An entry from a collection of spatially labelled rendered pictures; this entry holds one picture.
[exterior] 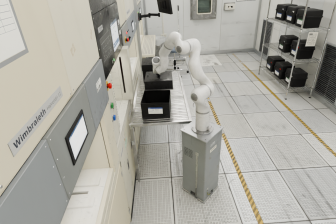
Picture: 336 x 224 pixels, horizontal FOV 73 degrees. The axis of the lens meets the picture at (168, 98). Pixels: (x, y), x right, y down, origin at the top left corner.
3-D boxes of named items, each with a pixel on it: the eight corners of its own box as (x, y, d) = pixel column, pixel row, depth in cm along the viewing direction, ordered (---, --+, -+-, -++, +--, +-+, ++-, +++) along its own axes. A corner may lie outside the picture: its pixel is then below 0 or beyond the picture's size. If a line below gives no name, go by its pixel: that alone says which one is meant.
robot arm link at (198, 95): (212, 110, 194) (214, 84, 183) (199, 119, 183) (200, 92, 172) (201, 105, 202) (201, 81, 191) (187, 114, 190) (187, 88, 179)
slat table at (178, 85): (192, 178, 250) (192, 120, 214) (137, 182, 249) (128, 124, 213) (180, 115, 365) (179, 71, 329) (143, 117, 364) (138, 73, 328)
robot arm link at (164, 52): (179, 55, 194) (164, 74, 217) (170, 40, 198) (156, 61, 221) (171, 56, 188) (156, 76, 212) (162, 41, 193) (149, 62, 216)
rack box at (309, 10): (292, 25, 372) (295, 8, 360) (309, 24, 373) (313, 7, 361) (303, 28, 346) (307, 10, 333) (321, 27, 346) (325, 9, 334)
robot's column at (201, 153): (219, 186, 239) (224, 127, 203) (203, 204, 221) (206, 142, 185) (197, 173, 256) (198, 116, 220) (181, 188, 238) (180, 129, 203)
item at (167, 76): (173, 89, 231) (172, 77, 225) (144, 91, 231) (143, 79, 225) (172, 78, 257) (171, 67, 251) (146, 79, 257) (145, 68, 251)
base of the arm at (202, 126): (217, 127, 203) (218, 109, 195) (205, 137, 191) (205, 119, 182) (199, 120, 215) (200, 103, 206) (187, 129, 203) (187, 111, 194)
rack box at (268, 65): (264, 67, 485) (266, 55, 472) (277, 66, 484) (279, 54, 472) (270, 72, 458) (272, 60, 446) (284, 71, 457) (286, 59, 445)
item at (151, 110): (141, 118, 221) (140, 103, 213) (145, 104, 246) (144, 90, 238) (170, 118, 220) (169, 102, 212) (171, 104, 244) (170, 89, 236)
